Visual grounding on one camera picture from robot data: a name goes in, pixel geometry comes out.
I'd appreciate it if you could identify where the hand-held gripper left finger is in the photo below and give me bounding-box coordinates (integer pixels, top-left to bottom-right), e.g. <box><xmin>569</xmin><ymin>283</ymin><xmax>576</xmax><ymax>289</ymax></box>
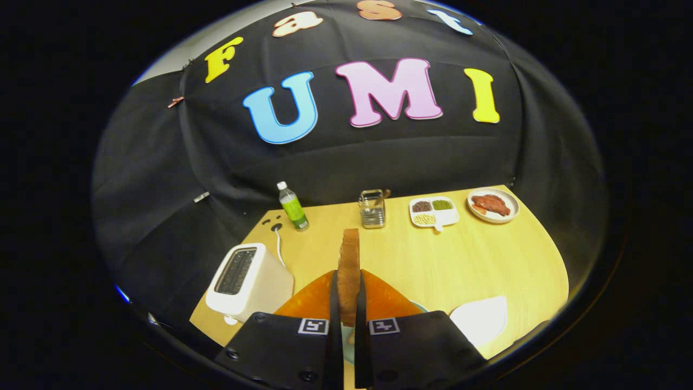
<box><xmin>214</xmin><ymin>269</ymin><xmax>345</xmax><ymax>390</ymax></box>

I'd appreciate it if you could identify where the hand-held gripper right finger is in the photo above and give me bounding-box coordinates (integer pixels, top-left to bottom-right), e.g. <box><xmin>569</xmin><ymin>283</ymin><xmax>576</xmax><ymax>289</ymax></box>
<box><xmin>355</xmin><ymin>269</ymin><xmax>488</xmax><ymax>390</ymax></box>

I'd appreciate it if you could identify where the brown crust bread slice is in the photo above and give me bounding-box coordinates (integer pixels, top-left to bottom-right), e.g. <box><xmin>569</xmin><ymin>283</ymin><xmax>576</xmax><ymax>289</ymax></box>
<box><xmin>337</xmin><ymin>228</ymin><xmax>362</xmax><ymax>327</ymax></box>

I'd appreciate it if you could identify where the pale green round plate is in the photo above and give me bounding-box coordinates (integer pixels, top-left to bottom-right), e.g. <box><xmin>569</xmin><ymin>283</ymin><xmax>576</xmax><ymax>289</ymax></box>
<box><xmin>342</xmin><ymin>301</ymin><xmax>429</xmax><ymax>366</ymax></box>

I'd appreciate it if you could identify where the white toaster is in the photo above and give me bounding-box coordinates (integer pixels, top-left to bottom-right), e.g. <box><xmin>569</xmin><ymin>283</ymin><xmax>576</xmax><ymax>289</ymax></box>
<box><xmin>205</xmin><ymin>243</ymin><xmax>295</xmax><ymax>324</ymax></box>

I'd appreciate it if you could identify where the green label plastic bottle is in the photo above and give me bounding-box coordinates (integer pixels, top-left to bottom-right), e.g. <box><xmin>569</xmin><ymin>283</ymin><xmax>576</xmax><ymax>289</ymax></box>
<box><xmin>277</xmin><ymin>181</ymin><xmax>310</xmax><ymax>232</ymax></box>

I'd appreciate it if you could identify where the white rectangular plate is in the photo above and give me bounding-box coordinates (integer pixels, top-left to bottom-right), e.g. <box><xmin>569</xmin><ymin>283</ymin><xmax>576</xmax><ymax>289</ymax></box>
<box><xmin>449</xmin><ymin>295</ymin><xmax>509</xmax><ymax>347</ymax></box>

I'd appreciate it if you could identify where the white divided dish with beans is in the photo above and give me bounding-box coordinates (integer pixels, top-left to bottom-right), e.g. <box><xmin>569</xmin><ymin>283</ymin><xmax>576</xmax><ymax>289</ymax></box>
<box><xmin>409</xmin><ymin>196</ymin><xmax>461</xmax><ymax>232</ymax></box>

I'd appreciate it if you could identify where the round white plate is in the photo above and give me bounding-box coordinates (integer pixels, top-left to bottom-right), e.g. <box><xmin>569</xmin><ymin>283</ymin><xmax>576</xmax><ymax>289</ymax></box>
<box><xmin>467</xmin><ymin>187</ymin><xmax>520</xmax><ymax>224</ymax></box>

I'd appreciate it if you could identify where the red meat piece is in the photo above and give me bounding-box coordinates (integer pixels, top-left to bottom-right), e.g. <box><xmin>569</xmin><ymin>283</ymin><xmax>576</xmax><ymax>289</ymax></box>
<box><xmin>472</xmin><ymin>194</ymin><xmax>511</xmax><ymax>217</ymax></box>

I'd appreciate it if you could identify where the metal wire utensil holder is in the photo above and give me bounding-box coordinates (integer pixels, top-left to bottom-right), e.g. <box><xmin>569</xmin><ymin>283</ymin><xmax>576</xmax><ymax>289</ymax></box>
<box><xmin>358</xmin><ymin>189</ymin><xmax>387</xmax><ymax>229</ymax></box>

